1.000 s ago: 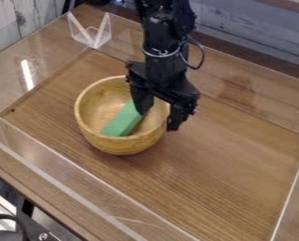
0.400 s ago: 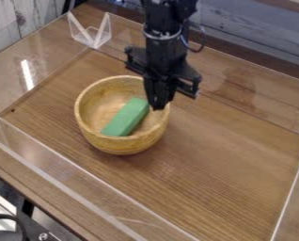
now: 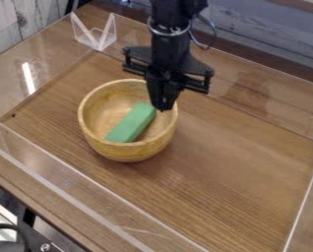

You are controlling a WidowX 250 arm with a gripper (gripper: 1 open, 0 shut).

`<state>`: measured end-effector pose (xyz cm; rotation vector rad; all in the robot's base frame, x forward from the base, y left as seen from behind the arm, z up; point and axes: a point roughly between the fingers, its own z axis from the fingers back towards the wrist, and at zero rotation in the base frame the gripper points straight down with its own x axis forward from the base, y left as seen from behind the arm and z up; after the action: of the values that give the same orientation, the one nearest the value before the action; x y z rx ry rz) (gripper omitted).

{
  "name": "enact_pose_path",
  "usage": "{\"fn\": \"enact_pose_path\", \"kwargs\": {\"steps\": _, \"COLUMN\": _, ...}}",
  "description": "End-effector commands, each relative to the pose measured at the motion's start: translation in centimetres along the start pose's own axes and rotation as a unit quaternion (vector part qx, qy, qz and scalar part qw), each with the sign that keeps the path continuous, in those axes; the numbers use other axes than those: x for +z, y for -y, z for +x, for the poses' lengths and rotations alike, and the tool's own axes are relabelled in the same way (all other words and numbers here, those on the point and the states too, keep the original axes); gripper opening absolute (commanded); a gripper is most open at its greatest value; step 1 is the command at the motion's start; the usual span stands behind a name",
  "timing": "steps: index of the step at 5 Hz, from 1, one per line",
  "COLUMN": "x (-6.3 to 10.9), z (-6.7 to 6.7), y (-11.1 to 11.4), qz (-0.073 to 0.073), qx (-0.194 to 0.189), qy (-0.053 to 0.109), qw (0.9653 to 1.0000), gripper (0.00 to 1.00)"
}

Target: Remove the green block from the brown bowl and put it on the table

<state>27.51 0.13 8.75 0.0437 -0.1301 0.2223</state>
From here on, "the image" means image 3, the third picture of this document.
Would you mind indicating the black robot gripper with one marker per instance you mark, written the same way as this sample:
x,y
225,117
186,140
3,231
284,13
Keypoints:
x,y
168,66

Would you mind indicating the green rectangular block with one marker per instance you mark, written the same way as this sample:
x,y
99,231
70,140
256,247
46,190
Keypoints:
x,y
133,124

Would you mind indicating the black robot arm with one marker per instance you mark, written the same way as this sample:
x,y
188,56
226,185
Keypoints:
x,y
177,14

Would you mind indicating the light wooden bowl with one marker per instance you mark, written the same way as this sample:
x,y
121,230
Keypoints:
x,y
103,108

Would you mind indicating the clear acrylic corner bracket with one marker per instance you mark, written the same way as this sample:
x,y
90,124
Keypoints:
x,y
95,38

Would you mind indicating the clear acrylic enclosure walls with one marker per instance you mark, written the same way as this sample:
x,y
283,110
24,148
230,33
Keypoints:
x,y
228,190

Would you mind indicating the black table leg bracket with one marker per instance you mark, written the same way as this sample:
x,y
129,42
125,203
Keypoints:
x,y
39,243

